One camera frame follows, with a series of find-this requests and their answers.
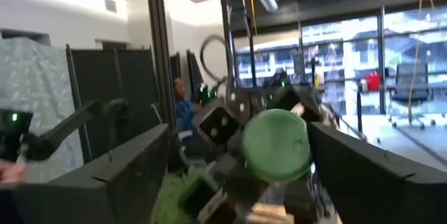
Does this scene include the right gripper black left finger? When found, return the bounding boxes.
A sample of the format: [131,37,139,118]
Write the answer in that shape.
[0,123,172,224]

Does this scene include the dark folding partition screen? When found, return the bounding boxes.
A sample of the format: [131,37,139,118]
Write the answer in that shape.
[66,45,158,164]

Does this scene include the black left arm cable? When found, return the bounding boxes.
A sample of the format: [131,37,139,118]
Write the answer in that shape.
[199,34,231,85]

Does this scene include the red container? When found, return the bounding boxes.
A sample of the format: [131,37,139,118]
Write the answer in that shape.
[365,73,381,92]

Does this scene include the yellow hanging cable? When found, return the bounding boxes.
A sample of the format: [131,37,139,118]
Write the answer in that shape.
[407,0,436,120]

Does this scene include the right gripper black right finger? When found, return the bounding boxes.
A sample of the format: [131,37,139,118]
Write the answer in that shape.
[307,121,447,224]

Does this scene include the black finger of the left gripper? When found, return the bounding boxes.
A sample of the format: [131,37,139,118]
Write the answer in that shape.
[179,178,238,224]
[197,106,242,147]

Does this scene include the black upright frame post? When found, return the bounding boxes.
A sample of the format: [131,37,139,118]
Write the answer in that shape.
[145,0,175,130]

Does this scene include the person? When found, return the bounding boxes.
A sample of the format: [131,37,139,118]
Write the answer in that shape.
[173,77,198,144]

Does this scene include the black office chair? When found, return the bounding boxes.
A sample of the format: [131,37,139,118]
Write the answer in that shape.
[388,62,437,130]

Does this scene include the green acrylic paint bottle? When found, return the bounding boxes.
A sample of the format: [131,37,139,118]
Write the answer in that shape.
[242,108,313,183]

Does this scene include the patterned grey partition cloth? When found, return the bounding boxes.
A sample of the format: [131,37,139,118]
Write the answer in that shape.
[0,37,85,183]

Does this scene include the green artificial plant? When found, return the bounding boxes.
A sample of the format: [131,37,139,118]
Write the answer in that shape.
[149,166,214,224]

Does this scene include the person's hand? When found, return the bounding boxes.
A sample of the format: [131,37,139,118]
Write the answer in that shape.
[0,163,27,184]

